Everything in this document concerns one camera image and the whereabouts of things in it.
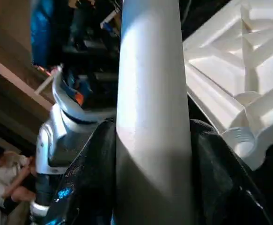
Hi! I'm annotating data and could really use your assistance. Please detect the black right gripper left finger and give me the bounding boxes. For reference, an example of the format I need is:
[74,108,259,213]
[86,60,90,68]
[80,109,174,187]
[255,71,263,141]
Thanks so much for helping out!
[45,118,117,225]

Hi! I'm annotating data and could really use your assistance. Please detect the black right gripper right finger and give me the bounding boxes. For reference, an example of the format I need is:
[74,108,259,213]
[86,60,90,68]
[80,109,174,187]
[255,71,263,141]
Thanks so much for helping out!
[190,120,273,225]

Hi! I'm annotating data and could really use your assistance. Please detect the white plastic table leg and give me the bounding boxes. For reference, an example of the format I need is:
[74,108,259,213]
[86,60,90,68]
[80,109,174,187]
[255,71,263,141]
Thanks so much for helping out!
[113,0,195,225]

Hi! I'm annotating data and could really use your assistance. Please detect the white plastic table top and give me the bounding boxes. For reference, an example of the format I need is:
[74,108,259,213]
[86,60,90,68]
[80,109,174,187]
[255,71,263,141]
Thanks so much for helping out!
[182,0,273,172]

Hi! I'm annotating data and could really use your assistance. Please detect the seated person white shirt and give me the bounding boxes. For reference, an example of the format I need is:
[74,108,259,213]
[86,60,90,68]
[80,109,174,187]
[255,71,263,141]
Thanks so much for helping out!
[0,143,36,225]

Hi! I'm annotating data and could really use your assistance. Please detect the blue fabric object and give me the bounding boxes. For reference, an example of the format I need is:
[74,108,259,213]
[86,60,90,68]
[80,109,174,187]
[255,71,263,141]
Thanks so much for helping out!
[31,0,57,68]

